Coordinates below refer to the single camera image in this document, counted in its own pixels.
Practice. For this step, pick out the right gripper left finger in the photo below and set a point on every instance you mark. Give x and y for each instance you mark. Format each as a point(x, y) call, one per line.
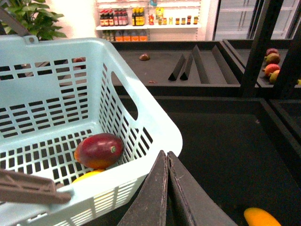
point(149, 207)

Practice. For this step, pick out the green potted plant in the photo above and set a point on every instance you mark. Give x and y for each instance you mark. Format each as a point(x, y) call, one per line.
point(36, 17)

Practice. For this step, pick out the black triangular divider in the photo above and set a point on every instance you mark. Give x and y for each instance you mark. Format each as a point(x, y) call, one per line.
point(187, 67)
point(177, 69)

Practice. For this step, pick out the yellow mango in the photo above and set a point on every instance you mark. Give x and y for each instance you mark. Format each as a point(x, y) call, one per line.
point(259, 217)

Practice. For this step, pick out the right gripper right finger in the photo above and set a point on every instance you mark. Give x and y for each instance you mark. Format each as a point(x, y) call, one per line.
point(190, 204)

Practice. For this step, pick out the red green fruit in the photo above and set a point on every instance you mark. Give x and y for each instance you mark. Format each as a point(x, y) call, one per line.
point(272, 56)
point(271, 72)

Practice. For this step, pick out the red mango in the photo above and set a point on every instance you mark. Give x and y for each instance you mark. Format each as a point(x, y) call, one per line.
point(99, 151)

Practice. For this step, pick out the brown basket handle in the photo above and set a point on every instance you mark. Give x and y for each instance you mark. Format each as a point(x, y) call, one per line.
point(30, 186)

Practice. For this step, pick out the white bottle shelf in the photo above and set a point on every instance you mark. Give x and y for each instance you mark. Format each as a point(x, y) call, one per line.
point(148, 20)

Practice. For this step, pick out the brown fruit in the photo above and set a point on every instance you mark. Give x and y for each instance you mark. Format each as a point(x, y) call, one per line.
point(144, 57)

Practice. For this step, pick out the black display bin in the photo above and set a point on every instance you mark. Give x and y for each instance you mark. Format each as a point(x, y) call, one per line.
point(240, 153)

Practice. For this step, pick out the yellow lemon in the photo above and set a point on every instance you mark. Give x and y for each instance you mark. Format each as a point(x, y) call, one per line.
point(88, 175)

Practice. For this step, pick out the light blue plastic basket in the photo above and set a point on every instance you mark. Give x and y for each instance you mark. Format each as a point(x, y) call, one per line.
point(150, 130)

